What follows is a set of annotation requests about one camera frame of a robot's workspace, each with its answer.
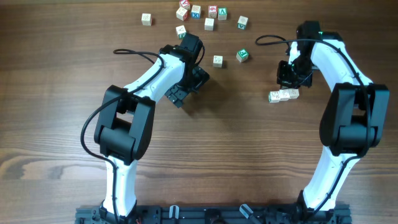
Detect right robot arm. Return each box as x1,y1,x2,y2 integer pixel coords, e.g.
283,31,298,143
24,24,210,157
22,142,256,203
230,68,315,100
265,21,389,223

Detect plain wooden block centre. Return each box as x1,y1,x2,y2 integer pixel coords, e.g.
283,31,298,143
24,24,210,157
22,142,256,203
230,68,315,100
205,18,215,31

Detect blue P wooden block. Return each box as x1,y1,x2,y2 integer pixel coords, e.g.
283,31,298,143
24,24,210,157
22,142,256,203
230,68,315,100
279,89,290,101

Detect plain wooden block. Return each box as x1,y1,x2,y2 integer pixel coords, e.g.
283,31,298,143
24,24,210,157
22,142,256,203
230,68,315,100
205,18,215,31
141,13,152,26

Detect right camera cable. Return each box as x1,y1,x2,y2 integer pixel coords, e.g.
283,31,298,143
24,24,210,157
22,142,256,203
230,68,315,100
254,34,374,218

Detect wooden picture block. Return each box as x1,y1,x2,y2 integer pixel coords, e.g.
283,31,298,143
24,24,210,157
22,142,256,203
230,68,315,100
269,91,280,103

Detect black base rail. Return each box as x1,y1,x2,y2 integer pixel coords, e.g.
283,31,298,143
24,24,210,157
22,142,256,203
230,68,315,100
74,203,352,224

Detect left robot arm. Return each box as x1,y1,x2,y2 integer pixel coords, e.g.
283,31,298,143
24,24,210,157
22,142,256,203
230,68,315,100
94,34,210,223

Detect blue X block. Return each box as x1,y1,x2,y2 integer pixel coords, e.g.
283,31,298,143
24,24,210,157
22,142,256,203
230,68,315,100
191,5,201,19

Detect green A block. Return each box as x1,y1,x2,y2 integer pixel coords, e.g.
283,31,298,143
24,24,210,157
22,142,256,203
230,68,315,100
218,7,228,21

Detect green side block left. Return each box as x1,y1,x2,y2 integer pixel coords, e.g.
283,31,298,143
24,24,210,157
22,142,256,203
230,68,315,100
176,25,187,39

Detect green V block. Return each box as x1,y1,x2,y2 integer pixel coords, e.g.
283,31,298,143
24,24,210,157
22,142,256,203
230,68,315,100
238,16,248,30

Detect red edged wooden block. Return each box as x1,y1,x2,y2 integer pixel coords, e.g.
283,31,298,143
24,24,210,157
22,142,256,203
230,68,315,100
176,7,188,21

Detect plain wooden block far left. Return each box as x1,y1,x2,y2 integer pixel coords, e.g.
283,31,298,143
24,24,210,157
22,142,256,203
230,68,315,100
141,13,152,26

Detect red letter block top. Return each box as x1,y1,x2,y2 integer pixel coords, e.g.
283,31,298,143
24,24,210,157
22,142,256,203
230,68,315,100
178,0,190,11

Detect left camera cable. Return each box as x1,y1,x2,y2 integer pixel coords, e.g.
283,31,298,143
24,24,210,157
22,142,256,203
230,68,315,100
80,48,165,224

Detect camera cable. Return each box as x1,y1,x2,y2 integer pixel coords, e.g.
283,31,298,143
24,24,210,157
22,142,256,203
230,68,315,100
254,34,374,218
80,48,165,224

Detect wooden block lowest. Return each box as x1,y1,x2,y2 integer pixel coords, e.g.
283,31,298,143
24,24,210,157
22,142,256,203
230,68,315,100
213,55,223,68

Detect red 9 block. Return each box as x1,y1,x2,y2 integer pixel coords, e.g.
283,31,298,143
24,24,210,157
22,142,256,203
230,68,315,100
208,5,218,18

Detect green E block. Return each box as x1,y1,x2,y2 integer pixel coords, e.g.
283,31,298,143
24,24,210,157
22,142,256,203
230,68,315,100
236,49,249,63

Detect blue edged wooden block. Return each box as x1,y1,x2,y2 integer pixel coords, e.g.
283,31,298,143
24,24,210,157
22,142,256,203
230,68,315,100
289,88,300,99

